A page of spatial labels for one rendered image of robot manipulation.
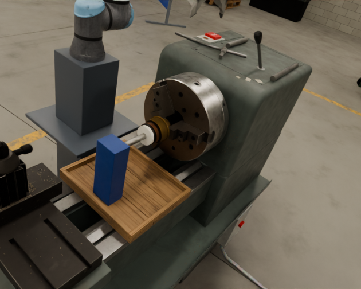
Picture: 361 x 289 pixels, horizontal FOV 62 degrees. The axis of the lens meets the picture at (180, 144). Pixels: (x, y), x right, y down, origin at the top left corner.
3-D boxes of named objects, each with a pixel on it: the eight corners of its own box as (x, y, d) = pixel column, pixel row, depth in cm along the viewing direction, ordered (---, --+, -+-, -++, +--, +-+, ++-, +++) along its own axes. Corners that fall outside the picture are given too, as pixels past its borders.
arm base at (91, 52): (62, 50, 132) (62, 27, 126) (90, 46, 143) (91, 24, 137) (84, 65, 126) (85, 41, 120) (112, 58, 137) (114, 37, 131)
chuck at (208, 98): (150, 120, 132) (172, 57, 112) (203, 167, 122) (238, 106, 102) (135, 127, 126) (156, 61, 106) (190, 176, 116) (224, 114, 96)
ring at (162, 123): (157, 108, 107) (138, 116, 100) (177, 121, 103) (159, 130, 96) (153, 129, 112) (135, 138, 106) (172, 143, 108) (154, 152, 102)
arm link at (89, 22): (67, 28, 127) (67, -6, 119) (94, 26, 136) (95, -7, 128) (85, 39, 122) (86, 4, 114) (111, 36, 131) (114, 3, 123)
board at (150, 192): (123, 146, 127) (124, 139, 125) (189, 196, 113) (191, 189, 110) (59, 177, 106) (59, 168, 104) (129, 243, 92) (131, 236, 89)
